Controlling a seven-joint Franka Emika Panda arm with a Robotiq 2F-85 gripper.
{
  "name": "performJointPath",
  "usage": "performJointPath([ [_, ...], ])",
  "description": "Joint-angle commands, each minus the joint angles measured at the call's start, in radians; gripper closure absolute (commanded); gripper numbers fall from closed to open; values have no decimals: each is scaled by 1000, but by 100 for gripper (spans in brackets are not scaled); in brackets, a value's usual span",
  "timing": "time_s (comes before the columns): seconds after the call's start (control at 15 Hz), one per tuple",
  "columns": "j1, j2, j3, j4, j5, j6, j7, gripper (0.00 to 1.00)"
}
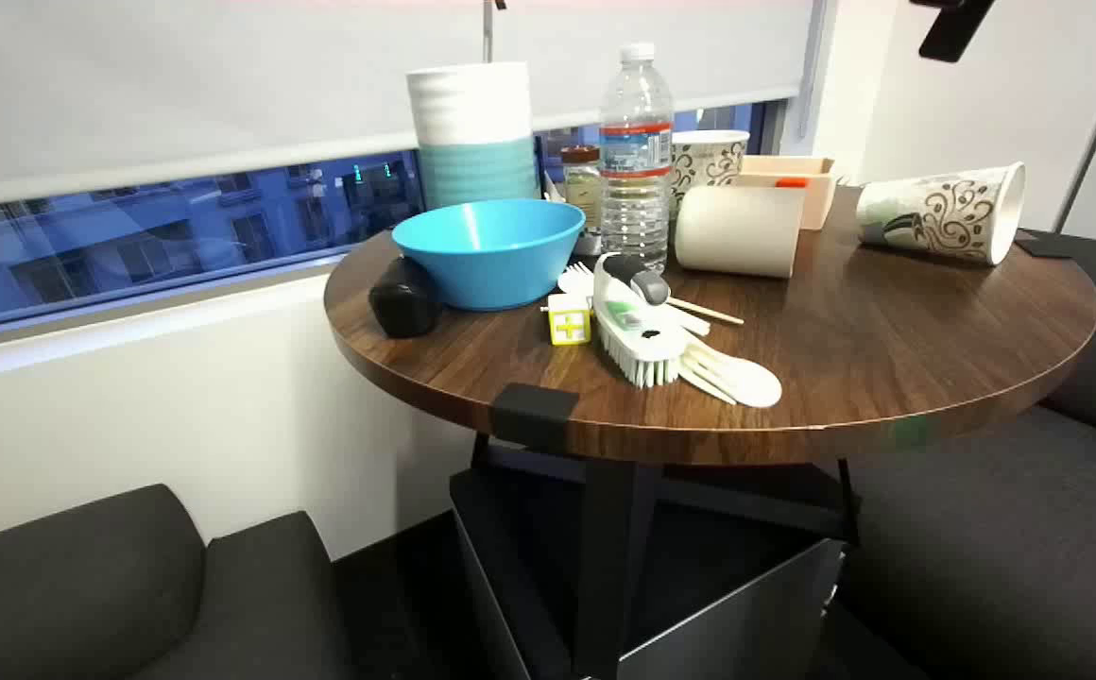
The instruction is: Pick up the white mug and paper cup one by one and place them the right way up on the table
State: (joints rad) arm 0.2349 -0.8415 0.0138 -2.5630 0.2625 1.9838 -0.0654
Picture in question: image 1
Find patterned paper cup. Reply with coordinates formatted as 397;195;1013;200
853;163;1023;267

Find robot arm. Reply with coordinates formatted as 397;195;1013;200
914;0;995;64

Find patterned ceramic cup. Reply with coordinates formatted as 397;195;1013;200
674;127;748;200

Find small yellow-green box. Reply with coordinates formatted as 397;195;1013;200
544;295;592;346

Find black tape patch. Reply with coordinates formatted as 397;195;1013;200
491;380;577;451

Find white scrub brush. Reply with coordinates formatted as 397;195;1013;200
592;252;686;390

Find blue plastic bowl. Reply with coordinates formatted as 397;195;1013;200
394;200;587;309

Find wooden chopstick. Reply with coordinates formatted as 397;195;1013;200
666;300;746;329

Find small black object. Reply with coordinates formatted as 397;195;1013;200
370;277;440;340

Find glass jar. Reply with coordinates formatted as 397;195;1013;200
558;142;605;229

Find round wooden table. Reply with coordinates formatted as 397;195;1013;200
326;225;1096;680

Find white plastic spoon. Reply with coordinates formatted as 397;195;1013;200
680;340;782;408

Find clear water bottle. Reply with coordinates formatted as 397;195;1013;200
598;40;674;267

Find white and teal canister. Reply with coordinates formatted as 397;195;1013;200
408;59;535;209

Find wooden tray box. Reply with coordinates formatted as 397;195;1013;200
739;155;840;229

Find dark grey sofa by table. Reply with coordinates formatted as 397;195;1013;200
841;236;1096;680

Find white roller blind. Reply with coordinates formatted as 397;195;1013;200
0;0;817;205

